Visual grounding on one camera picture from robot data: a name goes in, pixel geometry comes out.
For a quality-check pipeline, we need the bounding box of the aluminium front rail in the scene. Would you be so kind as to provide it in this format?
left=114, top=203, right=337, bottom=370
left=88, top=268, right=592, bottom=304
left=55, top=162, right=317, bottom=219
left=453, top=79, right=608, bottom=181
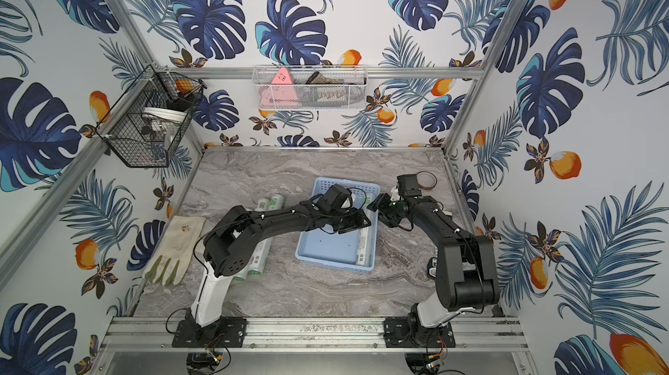
left=100, top=316, right=529, bottom=352

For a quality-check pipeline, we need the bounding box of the white bowl in basket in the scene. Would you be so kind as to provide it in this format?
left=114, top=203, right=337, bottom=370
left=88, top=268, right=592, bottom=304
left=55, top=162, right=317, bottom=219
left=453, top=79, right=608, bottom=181
left=142, top=107, right=186, bottom=124

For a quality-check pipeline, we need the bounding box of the brown brush in basket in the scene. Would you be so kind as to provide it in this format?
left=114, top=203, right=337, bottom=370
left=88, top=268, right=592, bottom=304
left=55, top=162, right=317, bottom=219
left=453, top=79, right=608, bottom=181
left=306, top=71, right=344, bottom=85

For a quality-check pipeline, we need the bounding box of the black wire wall basket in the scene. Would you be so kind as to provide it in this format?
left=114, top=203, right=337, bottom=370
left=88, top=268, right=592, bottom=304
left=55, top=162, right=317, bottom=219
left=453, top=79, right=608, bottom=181
left=95, top=65, right=206, bottom=168

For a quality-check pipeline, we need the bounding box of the beige work glove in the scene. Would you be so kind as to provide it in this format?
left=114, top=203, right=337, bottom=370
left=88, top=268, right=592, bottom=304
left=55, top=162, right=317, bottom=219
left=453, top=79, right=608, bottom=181
left=143, top=216, right=207, bottom=286

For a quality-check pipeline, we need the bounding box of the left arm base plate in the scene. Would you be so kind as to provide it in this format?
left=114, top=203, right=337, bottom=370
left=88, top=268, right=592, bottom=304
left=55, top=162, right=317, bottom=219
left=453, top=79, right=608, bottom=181
left=172, top=317, right=247, bottom=349

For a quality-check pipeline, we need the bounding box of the plastic wrap roll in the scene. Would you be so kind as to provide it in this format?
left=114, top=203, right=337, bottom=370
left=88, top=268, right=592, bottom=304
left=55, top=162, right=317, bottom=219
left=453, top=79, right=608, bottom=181
left=232, top=196, right=271, bottom=282
left=355, top=192, right=374, bottom=267
left=247, top=193, right=285, bottom=278

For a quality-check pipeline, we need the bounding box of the white wire wall basket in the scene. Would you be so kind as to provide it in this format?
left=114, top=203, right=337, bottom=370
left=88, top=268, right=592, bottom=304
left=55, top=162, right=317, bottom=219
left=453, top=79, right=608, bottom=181
left=252, top=65, right=369, bottom=110

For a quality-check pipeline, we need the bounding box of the pink triangular item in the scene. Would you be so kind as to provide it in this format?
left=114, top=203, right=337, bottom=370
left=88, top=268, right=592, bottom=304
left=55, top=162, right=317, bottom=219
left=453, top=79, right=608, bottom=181
left=270, top=67, right=294, bottom=86

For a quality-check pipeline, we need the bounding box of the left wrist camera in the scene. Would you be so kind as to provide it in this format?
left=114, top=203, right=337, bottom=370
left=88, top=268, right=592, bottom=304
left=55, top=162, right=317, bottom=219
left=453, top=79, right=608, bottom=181
left=319, top=185, right=354, bottom=212

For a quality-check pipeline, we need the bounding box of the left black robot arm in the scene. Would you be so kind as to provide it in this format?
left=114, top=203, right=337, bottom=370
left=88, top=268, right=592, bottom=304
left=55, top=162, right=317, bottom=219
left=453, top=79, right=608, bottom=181
left=190, top=185, right=372, bottom=327

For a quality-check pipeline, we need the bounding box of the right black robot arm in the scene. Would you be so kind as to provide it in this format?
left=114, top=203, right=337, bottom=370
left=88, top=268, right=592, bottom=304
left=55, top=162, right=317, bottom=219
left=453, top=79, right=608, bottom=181
left=369, top=174, right=501, bottom=328

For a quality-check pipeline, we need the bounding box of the light blue plastic basket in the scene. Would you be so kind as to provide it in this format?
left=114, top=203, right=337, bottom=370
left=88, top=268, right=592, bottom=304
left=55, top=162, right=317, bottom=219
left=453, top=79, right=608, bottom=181
left=295, top=177, right=381, bottom=272

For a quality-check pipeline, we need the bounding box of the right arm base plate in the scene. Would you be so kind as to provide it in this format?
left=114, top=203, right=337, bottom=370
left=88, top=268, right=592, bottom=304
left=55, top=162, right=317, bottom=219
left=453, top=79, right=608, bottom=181
left=383, top=316, right=456, bottom=350

